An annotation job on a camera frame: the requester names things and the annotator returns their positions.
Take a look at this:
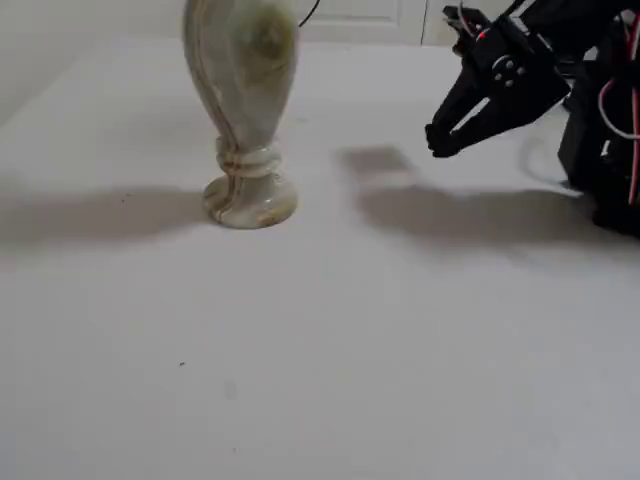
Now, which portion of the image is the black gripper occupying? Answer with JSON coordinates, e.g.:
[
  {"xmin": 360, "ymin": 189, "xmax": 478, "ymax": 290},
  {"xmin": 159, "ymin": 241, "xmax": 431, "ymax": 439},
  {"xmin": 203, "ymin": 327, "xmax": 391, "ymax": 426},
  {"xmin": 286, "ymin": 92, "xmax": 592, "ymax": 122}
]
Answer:
[{"xmin": 424, "ymin": 4, "xmax": 572, "ymax": 159}]

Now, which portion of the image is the green onyx stone vase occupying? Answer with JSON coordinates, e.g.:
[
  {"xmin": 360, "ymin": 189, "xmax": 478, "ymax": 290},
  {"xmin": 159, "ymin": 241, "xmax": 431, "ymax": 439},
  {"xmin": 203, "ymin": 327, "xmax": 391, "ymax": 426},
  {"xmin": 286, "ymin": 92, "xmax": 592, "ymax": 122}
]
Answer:
[{"xmin": 182, "ymin": 0, "xmax": 300, "ymax": 230}]

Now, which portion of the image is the red white servo cable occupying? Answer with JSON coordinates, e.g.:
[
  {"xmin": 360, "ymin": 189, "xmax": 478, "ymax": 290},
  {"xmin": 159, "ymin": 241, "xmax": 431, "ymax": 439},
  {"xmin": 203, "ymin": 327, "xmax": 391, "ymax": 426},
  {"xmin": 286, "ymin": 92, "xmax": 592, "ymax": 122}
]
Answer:
[{"xmin": 597, "ymin": 74, "xmax": 640, "ymax": 204}]

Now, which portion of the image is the thin black cable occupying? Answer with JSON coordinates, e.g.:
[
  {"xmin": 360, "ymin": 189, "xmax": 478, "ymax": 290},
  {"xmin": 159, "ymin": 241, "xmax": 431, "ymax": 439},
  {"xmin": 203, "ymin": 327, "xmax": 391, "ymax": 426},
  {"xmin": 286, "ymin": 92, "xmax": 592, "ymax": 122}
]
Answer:
[{"xmin": 298, "ymin": 0, "xmax": 322, "ymax": 28}]

